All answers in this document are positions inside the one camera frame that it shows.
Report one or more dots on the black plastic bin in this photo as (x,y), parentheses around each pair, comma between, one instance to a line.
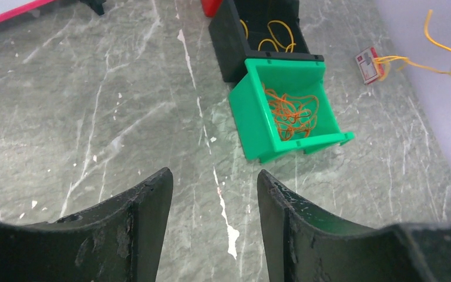
(243,30)

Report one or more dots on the red plastic bin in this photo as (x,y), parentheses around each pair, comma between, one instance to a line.
(210,7)

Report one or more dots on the whiteboard with pink frame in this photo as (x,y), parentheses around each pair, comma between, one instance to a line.
(10,9)

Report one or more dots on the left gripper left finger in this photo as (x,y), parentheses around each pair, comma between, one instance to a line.
(119,239)

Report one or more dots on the small red white card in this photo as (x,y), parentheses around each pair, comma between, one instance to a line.
(369,69)

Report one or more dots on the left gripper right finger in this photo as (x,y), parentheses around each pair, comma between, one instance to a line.
(304,242)

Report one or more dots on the green plastic bin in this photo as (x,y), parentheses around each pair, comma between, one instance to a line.
(281,106)

